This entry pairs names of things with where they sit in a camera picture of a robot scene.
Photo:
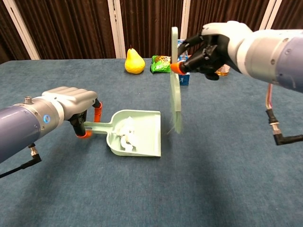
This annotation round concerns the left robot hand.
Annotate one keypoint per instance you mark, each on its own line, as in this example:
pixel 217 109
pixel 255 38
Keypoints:
pixel 71 101

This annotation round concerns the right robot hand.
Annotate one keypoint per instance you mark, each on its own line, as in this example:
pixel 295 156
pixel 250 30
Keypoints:
pixel 213 56

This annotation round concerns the mint green hand brush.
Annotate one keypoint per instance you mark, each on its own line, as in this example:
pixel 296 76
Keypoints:
pixel 175 94

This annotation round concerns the white paper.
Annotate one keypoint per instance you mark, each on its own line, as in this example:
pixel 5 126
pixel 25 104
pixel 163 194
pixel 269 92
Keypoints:
pixel 127 123

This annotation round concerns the mint green plastic dustpan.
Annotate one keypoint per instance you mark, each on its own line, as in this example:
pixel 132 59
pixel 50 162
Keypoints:
pixel 149 134

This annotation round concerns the orange juice bottle white cap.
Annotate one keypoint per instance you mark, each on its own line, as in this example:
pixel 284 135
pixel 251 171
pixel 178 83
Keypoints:
pixel 223 71

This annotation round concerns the blue rectangular carton box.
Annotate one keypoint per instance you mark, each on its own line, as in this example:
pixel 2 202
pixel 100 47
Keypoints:
pixel 184 79

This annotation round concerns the green snack packet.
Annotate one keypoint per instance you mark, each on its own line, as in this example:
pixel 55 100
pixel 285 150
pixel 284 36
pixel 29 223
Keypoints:
pixel 161 64

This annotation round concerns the yellow pear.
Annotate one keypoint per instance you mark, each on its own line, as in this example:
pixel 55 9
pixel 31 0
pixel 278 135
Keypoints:
pixel 134 62

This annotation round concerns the dark brown curtain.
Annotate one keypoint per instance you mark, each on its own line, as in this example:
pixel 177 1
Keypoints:
pixel 71 26

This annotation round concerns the white frame post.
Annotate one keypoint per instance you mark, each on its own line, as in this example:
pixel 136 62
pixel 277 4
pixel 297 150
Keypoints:
pixel 187 21
pixel 22 30
pixel 117 28
pixel 270 14

